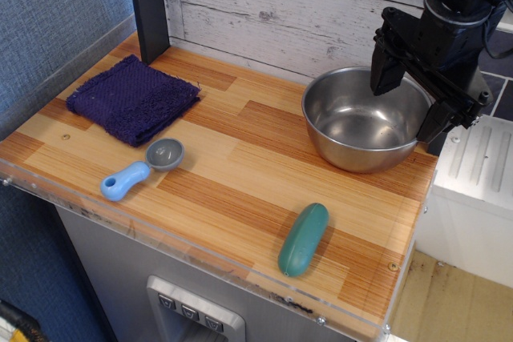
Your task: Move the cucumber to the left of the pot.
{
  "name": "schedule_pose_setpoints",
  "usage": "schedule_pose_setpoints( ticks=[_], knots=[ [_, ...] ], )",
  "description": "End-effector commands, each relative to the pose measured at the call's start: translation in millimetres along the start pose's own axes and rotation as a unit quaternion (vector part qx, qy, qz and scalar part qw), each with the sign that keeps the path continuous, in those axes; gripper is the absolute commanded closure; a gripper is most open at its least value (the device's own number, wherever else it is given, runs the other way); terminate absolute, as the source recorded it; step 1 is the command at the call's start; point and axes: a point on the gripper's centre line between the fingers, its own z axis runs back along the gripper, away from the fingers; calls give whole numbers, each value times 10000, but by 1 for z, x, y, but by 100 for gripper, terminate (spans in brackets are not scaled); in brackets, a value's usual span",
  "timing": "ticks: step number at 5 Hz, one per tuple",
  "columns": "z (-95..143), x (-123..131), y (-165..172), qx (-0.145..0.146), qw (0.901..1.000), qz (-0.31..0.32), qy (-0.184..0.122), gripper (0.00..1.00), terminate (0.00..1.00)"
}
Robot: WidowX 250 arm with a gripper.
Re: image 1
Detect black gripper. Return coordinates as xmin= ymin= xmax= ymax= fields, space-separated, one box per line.
xmin=370 ymin=0 xmax=491 ymax=143

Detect green toy cucumber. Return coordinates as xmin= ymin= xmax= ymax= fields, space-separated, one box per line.
xmin=277 ymin=203 xmax=329 ymax=277

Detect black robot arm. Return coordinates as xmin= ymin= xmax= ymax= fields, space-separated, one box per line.
xmin=370 ymin=0 xmax=512 ymax=143

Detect stainless steel bowl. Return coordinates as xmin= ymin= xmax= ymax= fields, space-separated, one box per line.
xmin=301 ymin=67 xmax=431 ymax=174

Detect white toy sink unit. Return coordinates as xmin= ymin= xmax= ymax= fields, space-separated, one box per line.
xmin=415 ymin=116 xmax=512 ymax=287

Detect blue grey toy scoop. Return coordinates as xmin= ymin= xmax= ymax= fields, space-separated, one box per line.
xmin=100 ymin=138 xmax=185 ymax=202

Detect purple folded towel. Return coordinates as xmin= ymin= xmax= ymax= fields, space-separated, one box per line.
xmin=66 ymin=54 xmax=200 ymax=147

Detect clear acrylic table edge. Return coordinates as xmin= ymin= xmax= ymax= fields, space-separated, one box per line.
xmin=1 ymin=153 xmax=434 ymax=341

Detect grey dispenser button panel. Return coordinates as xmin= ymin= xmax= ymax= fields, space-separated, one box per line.
xmin=147 ymin=276 xmax=246 ymax=341

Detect silver toy fridge cabinet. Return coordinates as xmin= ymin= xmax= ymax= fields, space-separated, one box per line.
xmin=58 ymin=207 xmax=384 ymax=341

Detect black yellow object corner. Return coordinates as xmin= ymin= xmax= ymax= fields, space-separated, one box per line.
xmin=1 ymin=300 xmax=47 ymax=341

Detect dark grey left post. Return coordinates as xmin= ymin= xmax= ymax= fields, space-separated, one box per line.
xmin=132 ymin=0 xmax=170 ymax=64

